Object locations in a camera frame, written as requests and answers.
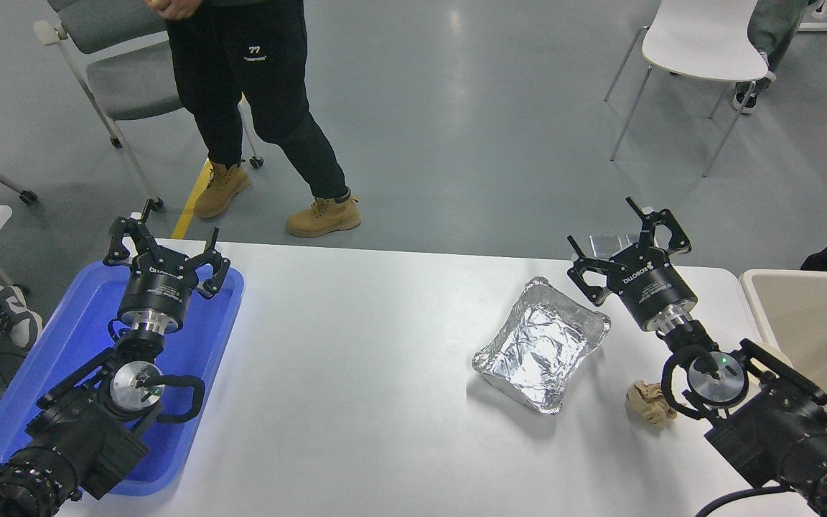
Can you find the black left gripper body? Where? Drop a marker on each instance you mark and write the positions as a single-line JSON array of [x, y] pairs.
[[157, 291]]

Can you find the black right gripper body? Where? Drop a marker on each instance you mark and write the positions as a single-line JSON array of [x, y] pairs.
[[654, 287]]

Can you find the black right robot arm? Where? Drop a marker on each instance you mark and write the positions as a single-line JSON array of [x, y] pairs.
[[787, 424]]

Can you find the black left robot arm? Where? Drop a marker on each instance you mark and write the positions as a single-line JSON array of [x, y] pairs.
[[83, 438]]

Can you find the person's right hand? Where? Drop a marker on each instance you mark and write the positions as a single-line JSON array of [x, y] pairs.
[[176, 8]]

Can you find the blue plastic tray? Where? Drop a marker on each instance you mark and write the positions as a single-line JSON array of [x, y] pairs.
[[198, 337]]

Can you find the silver foil tray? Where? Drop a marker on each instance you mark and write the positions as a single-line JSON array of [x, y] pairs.
[[539, 348]]

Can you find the crumpled tan paper ball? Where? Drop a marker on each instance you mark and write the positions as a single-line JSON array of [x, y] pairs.
[[645, 406]]

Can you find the large pale bin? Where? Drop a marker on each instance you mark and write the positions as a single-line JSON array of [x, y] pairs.
[[805, 309]]

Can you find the grey office chair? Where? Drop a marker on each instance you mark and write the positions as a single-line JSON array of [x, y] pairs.
[[126, 79]]

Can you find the white plastic chair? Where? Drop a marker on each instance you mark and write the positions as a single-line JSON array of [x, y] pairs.
[[701, 36]]

